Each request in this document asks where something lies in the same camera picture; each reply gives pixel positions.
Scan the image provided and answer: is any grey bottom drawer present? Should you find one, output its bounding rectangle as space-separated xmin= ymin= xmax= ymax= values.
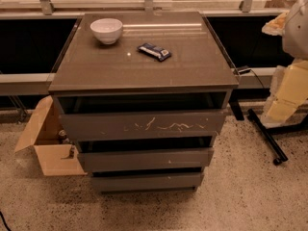
xmin=91 ymin=167 xmax=204 ymax=193

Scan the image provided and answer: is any black wheeled stand base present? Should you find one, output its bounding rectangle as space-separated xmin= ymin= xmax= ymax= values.
xmin=247 ymin=109 xmax=308 ymax=166

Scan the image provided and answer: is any grey top drawer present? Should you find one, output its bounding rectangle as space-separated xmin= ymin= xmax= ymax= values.
xmin=57 ymin=93 xmax=226 ymax=141

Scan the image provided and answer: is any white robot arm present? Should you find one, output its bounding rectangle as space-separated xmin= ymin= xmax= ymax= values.
xmin=261 ymin=0 xmax=308 ymax=127

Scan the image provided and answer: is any grey middle drawer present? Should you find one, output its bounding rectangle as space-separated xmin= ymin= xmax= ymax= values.
xmin=78 ymin=136 xmax=214 ymax=172

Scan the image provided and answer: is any blue snack packet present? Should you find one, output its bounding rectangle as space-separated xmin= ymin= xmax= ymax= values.
xmin=137 ymin=43 xmax=171 ymax=62

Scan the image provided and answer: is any open cardboard box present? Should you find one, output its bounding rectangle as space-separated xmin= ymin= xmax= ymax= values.
xmin=14 ymin=96 xmax=86 ymax=176

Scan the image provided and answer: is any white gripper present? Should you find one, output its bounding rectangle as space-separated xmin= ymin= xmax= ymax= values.
xmin=262 ymin=12 xmax=308 ymax=123

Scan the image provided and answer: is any grey drawer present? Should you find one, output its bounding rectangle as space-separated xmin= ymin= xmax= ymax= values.
xmin=91 ymin=167 xmax=204 ymax=193
xmin=78 ymin=136 xmax=214 ymax=172
xmin=57 ymin=93 xmax=226 ymax=141

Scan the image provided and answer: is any grey drawer cabinet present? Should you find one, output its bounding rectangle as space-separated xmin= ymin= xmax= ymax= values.
xmin=48 ymin=11 xmax=240 ymax=194

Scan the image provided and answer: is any black power adapter with cable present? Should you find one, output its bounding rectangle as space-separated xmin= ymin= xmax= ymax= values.
xmin=233 ymin=65 xmax=265 ymax=89

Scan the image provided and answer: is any white ceramic bowl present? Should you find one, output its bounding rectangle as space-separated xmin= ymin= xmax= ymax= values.
xmin=90 ymin=18 xmax=123 ymax=44

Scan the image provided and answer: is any black cable on floor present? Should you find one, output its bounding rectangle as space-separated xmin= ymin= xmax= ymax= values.
xmin=0 ymin=211 xmax=13 ymax=231

